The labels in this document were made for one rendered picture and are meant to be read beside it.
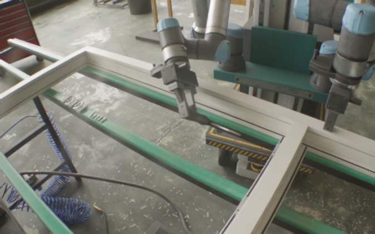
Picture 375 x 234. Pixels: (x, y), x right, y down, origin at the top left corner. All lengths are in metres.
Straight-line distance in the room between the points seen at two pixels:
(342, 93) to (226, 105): 0.37
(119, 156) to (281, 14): 1.46
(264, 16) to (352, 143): 0.87
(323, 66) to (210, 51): 0.40
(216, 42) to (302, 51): 0.63
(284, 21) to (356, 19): 0.88
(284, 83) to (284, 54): 0.17
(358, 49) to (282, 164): 0.31
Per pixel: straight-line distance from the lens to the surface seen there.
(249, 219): 0.53
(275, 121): 0.77
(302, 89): 1.30
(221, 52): 0.86
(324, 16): 0.70
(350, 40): 0.59
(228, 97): 0.80
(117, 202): 1.73
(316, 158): 0.76
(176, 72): 0.72
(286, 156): 0.64
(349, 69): 0.62
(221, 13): 0.93
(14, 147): 1.55
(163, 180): 1.76
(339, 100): 0.62
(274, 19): 1.44
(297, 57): 1.41
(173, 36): 0.81
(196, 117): 0.73
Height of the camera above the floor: 1.40
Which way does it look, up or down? 40 degrees down
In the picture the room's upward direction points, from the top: 5 degrees counter-clockwise
